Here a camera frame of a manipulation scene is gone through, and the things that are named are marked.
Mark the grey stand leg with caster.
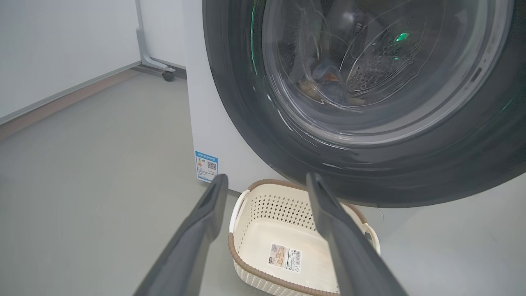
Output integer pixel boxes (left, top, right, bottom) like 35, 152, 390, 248
135, 0, 176, 82

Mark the white perforated basket brown rim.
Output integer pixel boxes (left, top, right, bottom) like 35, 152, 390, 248
228, 179, 381, 296

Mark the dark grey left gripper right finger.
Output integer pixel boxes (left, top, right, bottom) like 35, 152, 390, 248
306, 172, 407, 296

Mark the blue energy label sticker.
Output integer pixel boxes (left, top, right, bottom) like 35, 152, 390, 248
195, 151, 219, 183

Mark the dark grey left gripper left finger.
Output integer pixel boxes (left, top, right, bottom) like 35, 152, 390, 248
134, 174, 229, 296

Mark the white front-load washing machine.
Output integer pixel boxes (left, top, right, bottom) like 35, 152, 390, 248
183, 0, 526, 239

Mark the washing machine glass door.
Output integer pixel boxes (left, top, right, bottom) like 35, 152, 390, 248
202, 0, 526, 208

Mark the basket barcode sticker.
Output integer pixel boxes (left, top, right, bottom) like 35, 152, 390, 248
269, 243, 302, 275

